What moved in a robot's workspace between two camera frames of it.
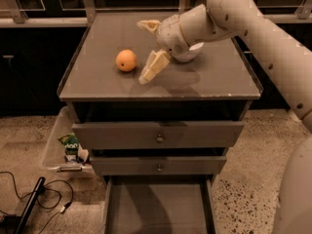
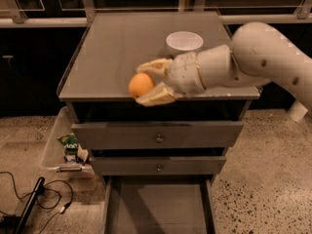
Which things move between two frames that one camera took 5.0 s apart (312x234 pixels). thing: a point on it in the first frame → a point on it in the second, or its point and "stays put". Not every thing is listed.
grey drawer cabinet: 158,143 stays put
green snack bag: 71,146 stays put
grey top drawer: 159,134 stays put
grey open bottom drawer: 160,205 stays put
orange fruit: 126,59 → 139,84
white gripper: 170,33 → 183,74
